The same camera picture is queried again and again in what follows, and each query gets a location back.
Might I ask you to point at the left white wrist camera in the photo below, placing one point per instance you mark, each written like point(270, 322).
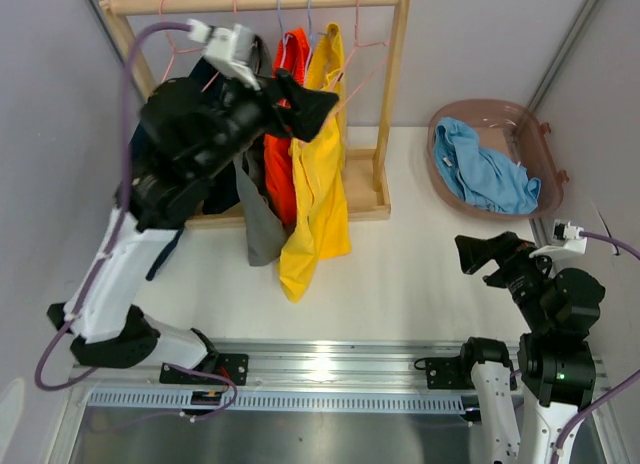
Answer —
point(227, 49)

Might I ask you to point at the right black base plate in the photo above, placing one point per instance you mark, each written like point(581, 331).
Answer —
point(444, 373)

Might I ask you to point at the yellow shorts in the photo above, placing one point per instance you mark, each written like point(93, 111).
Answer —
point(321, 228)

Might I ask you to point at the orange shorts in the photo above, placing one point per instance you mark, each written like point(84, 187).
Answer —
point(282, 174)

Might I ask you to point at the slotted grey cable duct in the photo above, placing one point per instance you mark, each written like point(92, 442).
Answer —
point(280, 401)

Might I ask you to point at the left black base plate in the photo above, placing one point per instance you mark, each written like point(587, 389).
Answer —
point(233, 367)

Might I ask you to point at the light blue shorts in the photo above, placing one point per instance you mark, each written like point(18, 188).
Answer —
point(481, 177)

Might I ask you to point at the navy blue shorts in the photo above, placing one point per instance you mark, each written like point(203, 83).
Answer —
point(223, 194)

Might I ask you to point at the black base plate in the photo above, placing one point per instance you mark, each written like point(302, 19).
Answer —
point(233, 367)
point(444, 373)

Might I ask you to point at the grey shorts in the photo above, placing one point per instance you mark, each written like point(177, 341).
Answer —
point(264, 231)

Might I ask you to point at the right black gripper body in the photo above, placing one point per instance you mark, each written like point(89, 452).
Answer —
point(525, 275)

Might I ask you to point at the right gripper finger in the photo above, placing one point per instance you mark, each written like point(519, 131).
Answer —
point(502, 247)
point(472, 252)

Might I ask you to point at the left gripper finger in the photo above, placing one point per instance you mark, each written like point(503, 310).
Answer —
point(291, 90)
point(307, 112)

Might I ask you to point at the wooden clothes rack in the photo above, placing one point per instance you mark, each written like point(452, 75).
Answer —
point(365, 177)

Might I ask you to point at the aluminium mounting rail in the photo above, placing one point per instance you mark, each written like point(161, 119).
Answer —
point(333, 366)

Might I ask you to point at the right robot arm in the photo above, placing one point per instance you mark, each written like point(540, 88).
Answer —
point(530, 407)

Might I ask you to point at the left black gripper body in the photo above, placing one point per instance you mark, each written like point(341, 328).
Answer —
point(254, 109)

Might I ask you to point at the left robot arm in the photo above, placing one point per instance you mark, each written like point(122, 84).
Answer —
point(191, 139)

